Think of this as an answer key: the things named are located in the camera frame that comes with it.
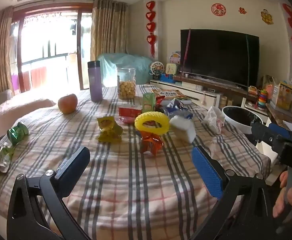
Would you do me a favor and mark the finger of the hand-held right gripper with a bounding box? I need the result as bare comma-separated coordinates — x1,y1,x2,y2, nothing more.
268,124,292,143
251,122,286,153

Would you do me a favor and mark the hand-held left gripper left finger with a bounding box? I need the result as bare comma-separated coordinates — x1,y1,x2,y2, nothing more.
7,145,91,240

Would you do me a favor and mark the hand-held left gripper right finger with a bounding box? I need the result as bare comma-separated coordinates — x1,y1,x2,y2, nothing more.
191,145,269,240

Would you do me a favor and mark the white round bin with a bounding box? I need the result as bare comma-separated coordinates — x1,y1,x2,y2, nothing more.
221,106,264,134

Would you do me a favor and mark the blue white snack bag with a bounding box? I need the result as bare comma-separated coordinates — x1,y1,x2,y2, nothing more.
161,98,194,120

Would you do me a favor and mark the red snack bag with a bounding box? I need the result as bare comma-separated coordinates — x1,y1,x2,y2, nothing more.
155,96,172,108

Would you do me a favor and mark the green drink carton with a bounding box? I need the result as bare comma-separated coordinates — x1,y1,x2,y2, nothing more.
142,92,156,114

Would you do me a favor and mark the marble counter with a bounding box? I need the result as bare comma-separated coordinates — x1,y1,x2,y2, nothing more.
266,102,292,140

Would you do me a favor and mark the yellow printed box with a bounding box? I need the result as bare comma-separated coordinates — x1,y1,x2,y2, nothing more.
271,81,292,110

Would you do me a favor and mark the white foam block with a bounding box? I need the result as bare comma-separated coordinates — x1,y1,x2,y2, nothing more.
169,115,196,143

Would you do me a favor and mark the white plastic bag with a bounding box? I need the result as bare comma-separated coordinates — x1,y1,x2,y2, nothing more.
202,106,225,134

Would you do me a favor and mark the plaid blanket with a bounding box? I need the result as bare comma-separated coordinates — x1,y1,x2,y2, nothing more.
0,84,272,240

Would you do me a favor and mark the yellow green snack wrapper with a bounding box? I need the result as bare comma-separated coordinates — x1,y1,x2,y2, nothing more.
97,116,123,144

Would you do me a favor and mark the orange snack wrapper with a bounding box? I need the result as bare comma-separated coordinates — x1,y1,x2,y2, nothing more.
139,131,164,157

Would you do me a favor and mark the apple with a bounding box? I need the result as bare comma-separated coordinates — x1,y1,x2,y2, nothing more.
58,94,78,114

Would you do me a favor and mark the crumpled clear green wrapper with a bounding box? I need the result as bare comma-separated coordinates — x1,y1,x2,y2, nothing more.
0,142,15,175

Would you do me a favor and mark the white tv cabinet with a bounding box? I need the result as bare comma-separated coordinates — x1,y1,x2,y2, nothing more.
149,76,269,117

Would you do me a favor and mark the red cardboard box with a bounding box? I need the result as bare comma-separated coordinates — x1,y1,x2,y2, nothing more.
118,106,143,124

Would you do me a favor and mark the children's picture book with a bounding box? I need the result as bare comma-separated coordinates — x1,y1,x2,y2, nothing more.
151,89,192,105

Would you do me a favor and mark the purple thermos bottle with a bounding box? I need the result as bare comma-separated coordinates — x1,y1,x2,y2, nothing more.
87,61,103,102

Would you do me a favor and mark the black television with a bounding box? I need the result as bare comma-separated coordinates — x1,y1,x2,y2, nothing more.
180,29,260,88

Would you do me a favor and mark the clear cookie jar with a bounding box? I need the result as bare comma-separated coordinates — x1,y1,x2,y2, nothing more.
117,67,137,100

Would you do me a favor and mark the yellow toy phone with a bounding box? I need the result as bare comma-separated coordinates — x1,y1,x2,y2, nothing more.
165,63,180,75

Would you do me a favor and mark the ferris wheel toy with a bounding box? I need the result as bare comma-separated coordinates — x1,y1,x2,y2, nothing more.
149,62,165,80

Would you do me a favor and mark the colourful toy board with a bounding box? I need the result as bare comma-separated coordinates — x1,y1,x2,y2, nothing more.
169,51,181,64

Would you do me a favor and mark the teal covered sofa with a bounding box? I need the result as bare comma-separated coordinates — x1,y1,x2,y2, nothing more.
97,53,156,87

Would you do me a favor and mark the sliding glass door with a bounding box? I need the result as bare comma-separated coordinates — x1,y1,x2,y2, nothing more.
11,4,94,93

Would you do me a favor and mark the stacking ring toy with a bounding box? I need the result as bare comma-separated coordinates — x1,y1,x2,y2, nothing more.
257,89,268,110

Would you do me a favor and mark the yellow ring toy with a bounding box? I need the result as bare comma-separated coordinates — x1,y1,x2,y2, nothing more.
135,112,170,132

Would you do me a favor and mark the yellow wall sticker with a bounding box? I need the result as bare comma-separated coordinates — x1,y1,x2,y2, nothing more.
261,9,274,25

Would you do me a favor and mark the round red wall sticker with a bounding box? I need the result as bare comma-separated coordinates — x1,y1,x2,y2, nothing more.
211,3,227,15

